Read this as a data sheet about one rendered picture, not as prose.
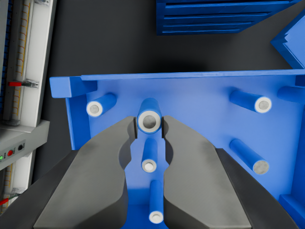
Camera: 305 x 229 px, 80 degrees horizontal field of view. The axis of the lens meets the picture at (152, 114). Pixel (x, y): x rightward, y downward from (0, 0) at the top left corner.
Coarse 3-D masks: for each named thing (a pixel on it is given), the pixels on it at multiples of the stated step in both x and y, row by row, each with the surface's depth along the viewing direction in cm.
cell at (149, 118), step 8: (144, 104) 15; (152, 104) 14; (144, 112) 13; (152, 112) 13; (160, 112) 13; (144, 120) 12; (152, 120) 12; (160, 120) 13; (144, 128) 13; (152, 128) 13; (160, 128) 13
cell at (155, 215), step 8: (152, 184) 27; (160, 184) 27; (152, 192) 25; (160, 192) 25; (152, 200) 23; (160, 200) 23; (152, 208) 22; (160, 208) 22; (152, 216) 21; (160, 216) 21
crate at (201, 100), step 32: (64, 96) 17; (96, 96) 25; (128, 96) 25; (160, 96) 25; (192, 96) 25; (224, 96) 24; (96, 128) 26; (192, 128) 26; (224, 128) 25; (256, 128) 25; (288, 128) 25; (160, 160) 27; (288, 160) 26; (128, 192) 28; (288, 192) 27; (128, 224) 25; (160, 224) 24
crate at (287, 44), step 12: (300, 12) 65; (288, 24) 66; (300, 24) 66; (276, 36) 66; (288, 36) 60; (300, 36) 67; (276, 48) 68; (288, 48) 63; (300, 48) 68; (288, 60) 68; (300, 60) 69
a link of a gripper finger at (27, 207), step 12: (72, 156) 9; (60, 168) 8; (48, 180) 7; (60, 180) 7; (24, 192) 7; (36, 192) 7; (48, 192) 7; (12, 204) 6; (24, 204) 6; (36, 204) 6; (0, 216) 6; (12, 216) 6; (24, 216) 6; (36, 216) 6; (0, 228) 6; (12, 228) 6; (24, 228) 6
